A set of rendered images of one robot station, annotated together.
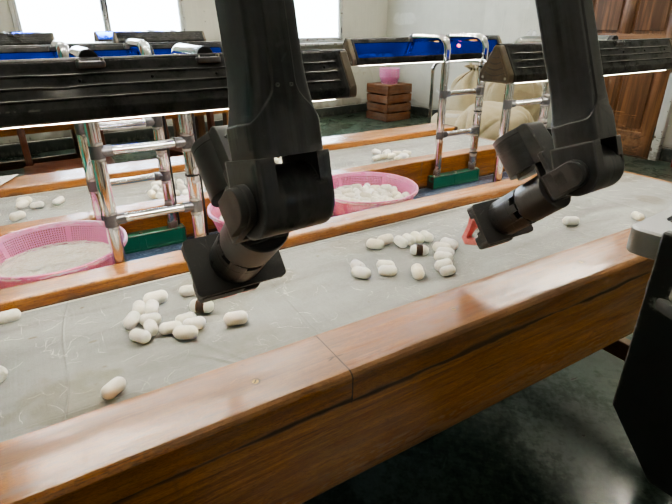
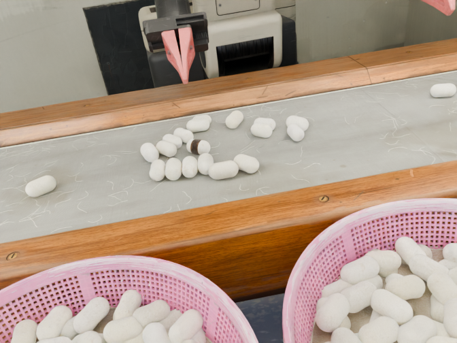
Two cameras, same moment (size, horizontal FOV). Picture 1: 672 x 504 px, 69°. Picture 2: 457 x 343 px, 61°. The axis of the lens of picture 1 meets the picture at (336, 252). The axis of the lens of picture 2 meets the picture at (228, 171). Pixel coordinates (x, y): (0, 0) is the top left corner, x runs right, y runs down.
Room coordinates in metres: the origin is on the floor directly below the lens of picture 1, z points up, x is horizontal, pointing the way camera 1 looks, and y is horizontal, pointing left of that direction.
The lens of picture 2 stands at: (1.28, 0.09, 1.00)
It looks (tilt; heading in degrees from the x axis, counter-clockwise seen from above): 31 degrees down; 207
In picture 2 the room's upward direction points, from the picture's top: 8 degrees counter-clockwise
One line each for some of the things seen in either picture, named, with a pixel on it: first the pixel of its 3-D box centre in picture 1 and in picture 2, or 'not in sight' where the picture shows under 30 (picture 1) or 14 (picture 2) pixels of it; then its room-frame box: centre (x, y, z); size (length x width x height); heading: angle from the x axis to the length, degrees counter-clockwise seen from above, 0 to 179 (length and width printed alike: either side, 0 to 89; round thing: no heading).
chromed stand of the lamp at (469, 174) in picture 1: (442, 110); not in sight; (1.61, -0.34, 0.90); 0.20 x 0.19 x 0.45; 121
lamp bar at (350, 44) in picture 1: (428, 48); not in sight; (1.68, -0.30, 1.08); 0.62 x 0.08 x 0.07; 121
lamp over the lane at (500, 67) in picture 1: (591, 57); not in sight; (1.20, -0.58, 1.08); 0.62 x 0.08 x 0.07; 121
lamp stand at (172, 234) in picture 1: (119, 146); not in sight; (1.12, 0.49, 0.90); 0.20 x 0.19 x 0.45; 121
